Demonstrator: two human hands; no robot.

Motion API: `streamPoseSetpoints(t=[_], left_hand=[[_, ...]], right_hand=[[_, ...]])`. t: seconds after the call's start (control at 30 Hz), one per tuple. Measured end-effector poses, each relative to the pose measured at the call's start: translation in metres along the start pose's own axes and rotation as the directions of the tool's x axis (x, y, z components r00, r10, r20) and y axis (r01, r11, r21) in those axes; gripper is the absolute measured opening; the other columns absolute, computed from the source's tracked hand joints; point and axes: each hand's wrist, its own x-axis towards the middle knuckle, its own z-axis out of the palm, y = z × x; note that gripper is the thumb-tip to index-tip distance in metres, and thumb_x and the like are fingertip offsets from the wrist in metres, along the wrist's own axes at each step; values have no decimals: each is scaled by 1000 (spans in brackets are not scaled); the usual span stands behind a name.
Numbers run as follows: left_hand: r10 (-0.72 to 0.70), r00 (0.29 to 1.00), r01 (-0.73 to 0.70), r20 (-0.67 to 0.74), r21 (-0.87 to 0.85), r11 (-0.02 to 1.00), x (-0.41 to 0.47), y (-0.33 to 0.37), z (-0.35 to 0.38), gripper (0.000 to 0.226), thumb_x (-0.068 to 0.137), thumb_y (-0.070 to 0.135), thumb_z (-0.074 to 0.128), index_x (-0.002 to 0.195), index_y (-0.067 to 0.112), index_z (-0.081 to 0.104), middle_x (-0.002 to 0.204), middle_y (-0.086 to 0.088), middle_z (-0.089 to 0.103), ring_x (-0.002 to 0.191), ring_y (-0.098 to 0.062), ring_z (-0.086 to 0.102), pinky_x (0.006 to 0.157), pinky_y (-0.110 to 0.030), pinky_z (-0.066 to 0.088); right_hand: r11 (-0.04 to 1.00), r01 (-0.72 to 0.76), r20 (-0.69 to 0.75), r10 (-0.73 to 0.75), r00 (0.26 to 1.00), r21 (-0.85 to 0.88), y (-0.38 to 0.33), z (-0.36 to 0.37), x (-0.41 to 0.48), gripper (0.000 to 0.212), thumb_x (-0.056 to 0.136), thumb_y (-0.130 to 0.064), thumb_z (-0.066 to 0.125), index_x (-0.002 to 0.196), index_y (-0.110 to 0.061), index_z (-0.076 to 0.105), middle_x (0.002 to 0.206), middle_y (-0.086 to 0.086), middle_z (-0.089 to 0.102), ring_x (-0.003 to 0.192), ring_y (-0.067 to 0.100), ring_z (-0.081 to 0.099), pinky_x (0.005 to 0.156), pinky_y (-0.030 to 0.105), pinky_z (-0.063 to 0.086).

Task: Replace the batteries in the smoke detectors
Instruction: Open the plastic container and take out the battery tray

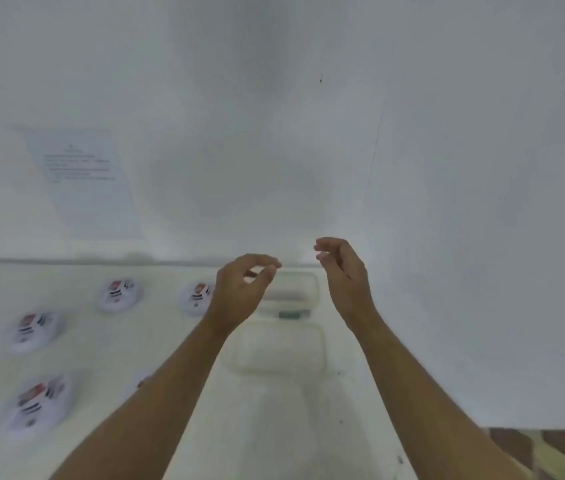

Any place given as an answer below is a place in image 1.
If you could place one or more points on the person's left hand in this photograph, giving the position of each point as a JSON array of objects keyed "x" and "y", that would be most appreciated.
[{"x": 237, "y": 294}]

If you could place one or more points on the person's left forearm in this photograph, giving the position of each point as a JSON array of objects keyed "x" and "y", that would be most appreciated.
[{"x": 152, "y": 409}]

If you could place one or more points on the white round smoke detector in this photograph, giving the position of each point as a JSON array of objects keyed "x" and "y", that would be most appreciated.
[
  {"x": 32, "y": 334},
  {"x": 141, "y": 380},
  {"x": 120, "y": 297},
  {"x": 37, "y": 409},
  {"x": 195, "y": 299}
]

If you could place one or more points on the small clear plastic container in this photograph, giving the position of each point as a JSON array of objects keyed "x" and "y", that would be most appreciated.
[{"x": 292, "y": 305}]

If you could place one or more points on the person's right hand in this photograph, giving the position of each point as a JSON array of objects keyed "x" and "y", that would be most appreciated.
[{"x": 350, "y": 289}]

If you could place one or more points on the person's right forearm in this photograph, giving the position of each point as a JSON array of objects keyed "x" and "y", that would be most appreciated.
[{"x": 422, "y": 409}]

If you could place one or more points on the printed white paper sheet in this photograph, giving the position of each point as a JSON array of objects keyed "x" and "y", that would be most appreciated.
[{"x": 87, "y": 194}]

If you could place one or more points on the large clear plastic container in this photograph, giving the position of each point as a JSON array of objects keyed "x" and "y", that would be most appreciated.
[{"x": 322, "y": 367}]

